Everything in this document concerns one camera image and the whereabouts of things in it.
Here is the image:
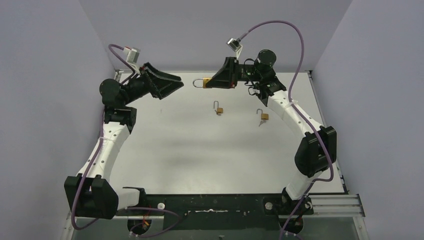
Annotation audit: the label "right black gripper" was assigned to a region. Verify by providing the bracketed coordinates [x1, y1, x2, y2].
[205, 57, 262, 90]

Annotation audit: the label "brass padlock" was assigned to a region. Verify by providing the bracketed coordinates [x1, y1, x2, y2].
[192, 77, 212, 89]
[256, 108, 269, 122]
[213, 100, 224, 114]

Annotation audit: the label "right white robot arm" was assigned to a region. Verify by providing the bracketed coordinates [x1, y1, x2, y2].
[202, 49, 337, 214]

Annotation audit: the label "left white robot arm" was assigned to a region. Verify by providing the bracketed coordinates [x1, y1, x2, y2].
[64, 62, 184, 220]

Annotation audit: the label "right padlock keys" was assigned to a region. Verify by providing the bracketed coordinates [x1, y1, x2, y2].
[258, 119, 267, 127]

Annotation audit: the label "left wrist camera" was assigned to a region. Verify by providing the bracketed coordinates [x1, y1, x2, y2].
[123, 46, 140, 74]

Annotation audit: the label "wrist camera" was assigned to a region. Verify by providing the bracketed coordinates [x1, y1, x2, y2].
[226, 38, 243, 60]
[123, 46, 140, 74]

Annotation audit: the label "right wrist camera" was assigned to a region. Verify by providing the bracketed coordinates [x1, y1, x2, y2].
[226, 38, 243, 60]

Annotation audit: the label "aluminium rail frame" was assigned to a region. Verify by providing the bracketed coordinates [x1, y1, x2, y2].
[70, 71, 368, 240]

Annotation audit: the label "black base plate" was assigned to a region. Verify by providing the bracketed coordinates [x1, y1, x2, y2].
[116, 193, 314, 235]

